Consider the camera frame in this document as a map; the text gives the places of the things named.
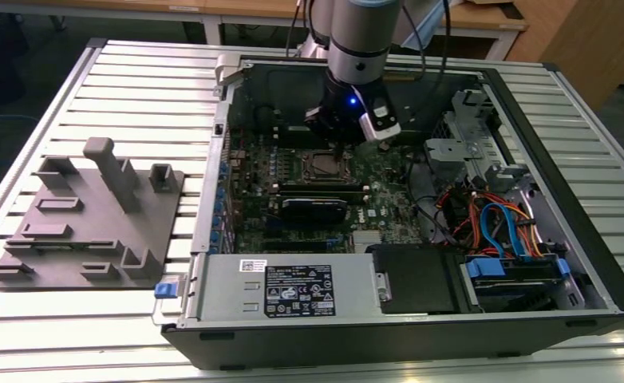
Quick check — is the silver CPU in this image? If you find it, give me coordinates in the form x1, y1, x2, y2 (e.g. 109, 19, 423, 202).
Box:
311, 154, 341, 176

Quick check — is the metal socket cover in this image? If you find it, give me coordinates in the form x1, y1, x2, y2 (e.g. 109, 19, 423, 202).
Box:
302, 150, 362, 184

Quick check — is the CPU socket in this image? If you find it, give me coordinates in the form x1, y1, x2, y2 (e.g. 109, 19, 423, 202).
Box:
299, 148, 363, 186

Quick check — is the black RAM stick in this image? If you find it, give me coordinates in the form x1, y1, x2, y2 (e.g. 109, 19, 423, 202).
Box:
278, 187, 371, 199
281, 181, 371, 192

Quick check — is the green motherboard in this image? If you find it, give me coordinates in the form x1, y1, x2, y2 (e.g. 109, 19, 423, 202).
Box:
226, 133, 442, 255

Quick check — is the black graphics card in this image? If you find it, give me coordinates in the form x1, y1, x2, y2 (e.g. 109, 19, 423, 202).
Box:
279, 195, 353, 224

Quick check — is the metal drive cage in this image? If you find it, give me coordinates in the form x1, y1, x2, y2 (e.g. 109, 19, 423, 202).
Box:
423, 89, 538, 192

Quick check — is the pale blue teach pendant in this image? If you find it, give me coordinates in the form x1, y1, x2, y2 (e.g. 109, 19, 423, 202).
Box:
401, 0, 453, 49

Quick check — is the black plastic shroud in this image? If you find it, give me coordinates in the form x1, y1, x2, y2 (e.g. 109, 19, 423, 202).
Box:
369, 243, 474, 314

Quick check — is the hard disk in blue carrier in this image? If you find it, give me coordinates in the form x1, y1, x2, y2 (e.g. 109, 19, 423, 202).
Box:
463, 255, 573, 312

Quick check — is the silver power supply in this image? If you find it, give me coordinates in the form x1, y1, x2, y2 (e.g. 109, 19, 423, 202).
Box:
182, 253, 386, 322

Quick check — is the grey parts rack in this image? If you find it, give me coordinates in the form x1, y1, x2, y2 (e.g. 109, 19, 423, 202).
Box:
0, 136, 187, 289

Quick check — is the wooden cabinet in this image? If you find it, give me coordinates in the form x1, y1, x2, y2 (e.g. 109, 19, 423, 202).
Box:
503, 0, 624, 109

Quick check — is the black PC case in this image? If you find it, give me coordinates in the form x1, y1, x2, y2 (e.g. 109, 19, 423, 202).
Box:
161, 53, 624, 370

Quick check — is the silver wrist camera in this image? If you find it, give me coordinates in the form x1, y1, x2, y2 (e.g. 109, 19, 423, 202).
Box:
358, 93, 403, 142

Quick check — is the black wire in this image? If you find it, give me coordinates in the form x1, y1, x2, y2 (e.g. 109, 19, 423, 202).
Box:
406, 149, 455, 245

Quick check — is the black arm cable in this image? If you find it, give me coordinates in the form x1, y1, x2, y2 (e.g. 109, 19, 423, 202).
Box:
285, 0, 453, 97

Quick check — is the blue wire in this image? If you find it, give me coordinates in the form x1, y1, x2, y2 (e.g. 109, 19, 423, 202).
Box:
479, 203, 533, 263

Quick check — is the orange wire bundle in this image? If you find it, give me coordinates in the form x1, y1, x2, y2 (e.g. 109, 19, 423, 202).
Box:
450, 191, 551, 260

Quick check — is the blue floor cable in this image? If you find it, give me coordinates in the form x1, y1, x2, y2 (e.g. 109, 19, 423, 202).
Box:
0, 113, 46, 128

